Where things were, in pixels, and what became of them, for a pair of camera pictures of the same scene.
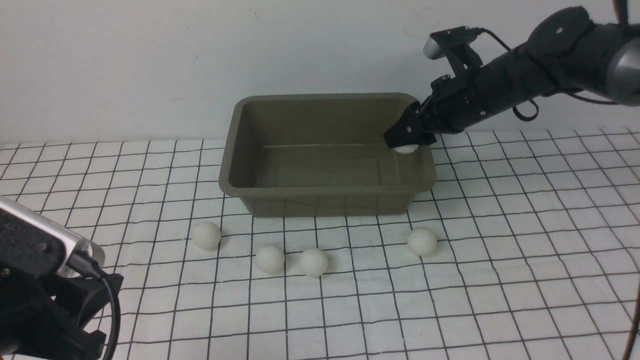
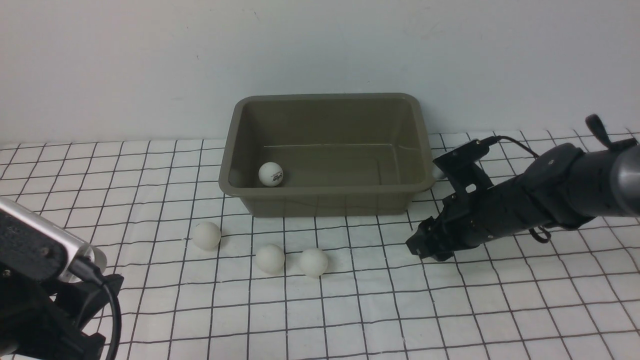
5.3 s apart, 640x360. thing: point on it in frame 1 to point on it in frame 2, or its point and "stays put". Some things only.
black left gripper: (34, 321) stays put
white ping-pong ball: (406, 149) to (270, 174)
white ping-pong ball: (270, 258) stays put
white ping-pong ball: (206, 235) stays put
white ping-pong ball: (313, 262) stays put
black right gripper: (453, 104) to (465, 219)
